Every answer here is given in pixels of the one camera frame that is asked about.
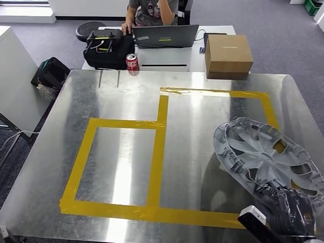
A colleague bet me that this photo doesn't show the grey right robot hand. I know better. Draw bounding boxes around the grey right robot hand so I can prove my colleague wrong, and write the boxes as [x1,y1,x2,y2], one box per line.
[254,179,317,236]

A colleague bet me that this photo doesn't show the grey plastic wheel cover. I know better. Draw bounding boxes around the grey plastic wheel cover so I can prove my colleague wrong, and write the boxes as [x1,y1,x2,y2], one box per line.
[213,117,324,216]

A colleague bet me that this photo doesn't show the brown cardboard box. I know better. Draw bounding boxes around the brown cardboard box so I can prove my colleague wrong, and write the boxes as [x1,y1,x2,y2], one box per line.
[204,34,254,81]

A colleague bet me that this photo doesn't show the green plastic crate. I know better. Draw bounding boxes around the green plastic crate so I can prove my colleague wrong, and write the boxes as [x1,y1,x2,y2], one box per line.
[304,0,321,17]

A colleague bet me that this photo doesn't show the white desk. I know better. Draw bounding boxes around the white desk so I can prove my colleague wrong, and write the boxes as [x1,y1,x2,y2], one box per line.
[81,25,251,73]

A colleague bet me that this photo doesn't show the grey laptop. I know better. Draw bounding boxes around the grey laptop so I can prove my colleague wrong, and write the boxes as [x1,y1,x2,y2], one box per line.
[133,24,199,49]

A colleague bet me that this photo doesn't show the black office chair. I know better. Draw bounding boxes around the black office chair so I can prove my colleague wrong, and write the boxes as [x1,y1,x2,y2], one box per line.
[177,0,195,26]

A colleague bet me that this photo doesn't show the red cola can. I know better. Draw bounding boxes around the red cola can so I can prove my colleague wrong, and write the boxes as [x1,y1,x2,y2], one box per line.
[125,53,140,72]

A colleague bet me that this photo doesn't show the person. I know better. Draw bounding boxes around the person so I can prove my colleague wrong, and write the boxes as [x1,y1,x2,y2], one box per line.
[121,0,179,36]

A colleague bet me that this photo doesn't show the black bag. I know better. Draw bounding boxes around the black bag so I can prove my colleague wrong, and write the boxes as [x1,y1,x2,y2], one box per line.
[82,29,136,71]

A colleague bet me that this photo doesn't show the black router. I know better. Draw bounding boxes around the black router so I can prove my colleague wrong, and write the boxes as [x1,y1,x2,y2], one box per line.
[85,29,124,55]

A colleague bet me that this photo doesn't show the black round stool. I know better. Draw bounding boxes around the black round stool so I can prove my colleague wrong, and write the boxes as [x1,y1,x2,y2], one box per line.
[75,21,107,43]

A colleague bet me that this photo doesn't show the black backpack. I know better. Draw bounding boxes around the black backpack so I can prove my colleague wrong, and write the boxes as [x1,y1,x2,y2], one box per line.
[30,56,71,102]

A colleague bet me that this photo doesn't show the white table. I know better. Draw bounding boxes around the white table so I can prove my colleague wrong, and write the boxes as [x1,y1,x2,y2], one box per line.
[0,25,53,169]

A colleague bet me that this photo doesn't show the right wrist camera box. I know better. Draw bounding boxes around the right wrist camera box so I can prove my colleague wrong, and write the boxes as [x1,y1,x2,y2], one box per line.
[237,205,280,243]

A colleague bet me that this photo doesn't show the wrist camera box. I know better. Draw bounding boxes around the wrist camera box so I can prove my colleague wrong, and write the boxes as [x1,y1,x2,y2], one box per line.
[237,205,280,243]
[0,225,16,243]

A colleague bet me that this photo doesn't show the white floor cable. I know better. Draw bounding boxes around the white floor cable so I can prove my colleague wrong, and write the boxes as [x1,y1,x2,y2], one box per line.
[0,130,40,152]

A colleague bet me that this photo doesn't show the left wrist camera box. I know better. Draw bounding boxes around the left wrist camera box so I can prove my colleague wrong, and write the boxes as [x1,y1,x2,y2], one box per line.
[0,225,16,243]

